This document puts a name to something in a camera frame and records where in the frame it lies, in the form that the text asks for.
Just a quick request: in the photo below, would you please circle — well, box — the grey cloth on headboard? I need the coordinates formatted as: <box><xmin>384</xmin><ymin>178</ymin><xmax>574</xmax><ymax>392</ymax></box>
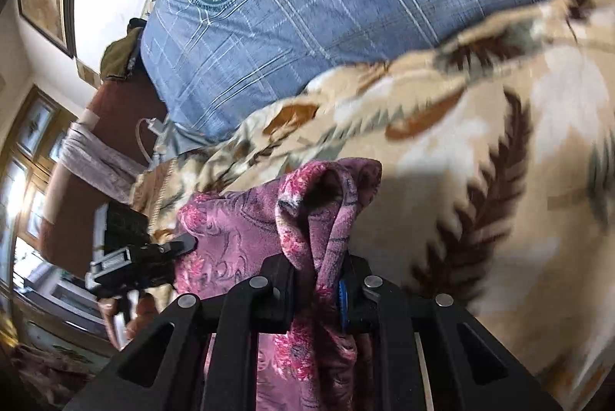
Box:
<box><xmin>60</xmin><ymin>123</ymin><xmax>145</xmax><ymax>204</ymax></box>

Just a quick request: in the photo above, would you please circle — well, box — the purple floral garment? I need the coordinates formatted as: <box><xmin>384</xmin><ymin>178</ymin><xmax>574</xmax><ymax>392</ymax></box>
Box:
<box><xmin>174</xmin><ymin>158</ymin><xmax>382</xmax><ymax>410</ymax></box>

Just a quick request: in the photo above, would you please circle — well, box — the left hand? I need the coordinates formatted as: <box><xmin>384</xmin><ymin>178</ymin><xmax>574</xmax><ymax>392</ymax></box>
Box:
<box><xmin>98</xmin><ymin>292</ymin><xmax>158</xmax><ymax>351</ymax></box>

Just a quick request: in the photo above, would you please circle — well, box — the brown wooden headboard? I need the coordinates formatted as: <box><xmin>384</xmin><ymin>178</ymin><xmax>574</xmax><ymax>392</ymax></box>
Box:
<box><xmin>35</xmin><ymin>72</ymin><xmax>167</xmax><ymax>278</ymax></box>

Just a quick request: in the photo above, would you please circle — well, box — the white charger cable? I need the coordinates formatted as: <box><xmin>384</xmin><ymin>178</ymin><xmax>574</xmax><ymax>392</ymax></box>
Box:
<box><xmin>134</xmin><ymin>116</ymin><xmax>170</xmax><ymax>166</ymax></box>

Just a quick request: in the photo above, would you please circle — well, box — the beige leaf pattern blanket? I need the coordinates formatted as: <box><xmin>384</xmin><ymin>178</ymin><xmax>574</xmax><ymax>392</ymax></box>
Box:
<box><xmin>130</xmin><ymin>0</ymin><xmax>614</xmax><ymax>410</ymax></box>

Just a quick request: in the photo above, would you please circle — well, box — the olive green cloth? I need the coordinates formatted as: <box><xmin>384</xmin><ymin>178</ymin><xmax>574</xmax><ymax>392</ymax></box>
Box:
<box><xmin>100</xmin><ymin>17</ymin><xmax>146</xmax><ymax>81</ymax></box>

